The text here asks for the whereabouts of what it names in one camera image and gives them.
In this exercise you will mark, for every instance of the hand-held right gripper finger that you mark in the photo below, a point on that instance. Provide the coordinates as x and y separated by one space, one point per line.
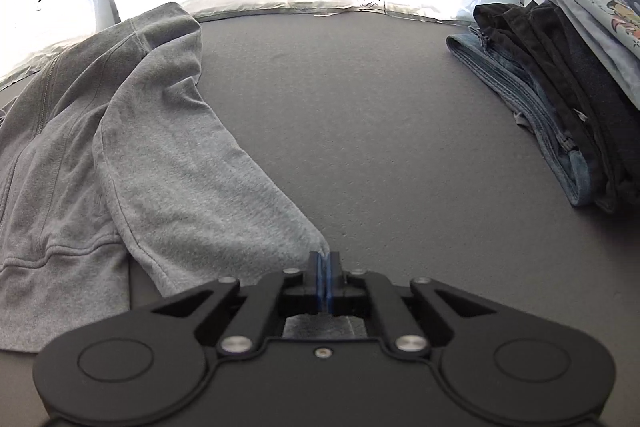
319 287
330 287

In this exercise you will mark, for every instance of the grey zip hoodie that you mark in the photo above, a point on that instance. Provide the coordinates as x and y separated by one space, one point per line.
165 157

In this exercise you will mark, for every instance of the blue jeans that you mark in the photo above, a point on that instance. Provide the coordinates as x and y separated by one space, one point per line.
505 77

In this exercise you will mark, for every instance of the black pants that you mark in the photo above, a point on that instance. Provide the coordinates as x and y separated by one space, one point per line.
520 27

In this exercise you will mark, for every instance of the dark grey folded garment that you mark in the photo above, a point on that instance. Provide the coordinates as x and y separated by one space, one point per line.
590 72

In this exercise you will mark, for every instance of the light blue printed shirt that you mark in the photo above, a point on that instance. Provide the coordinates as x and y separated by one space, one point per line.
590 17

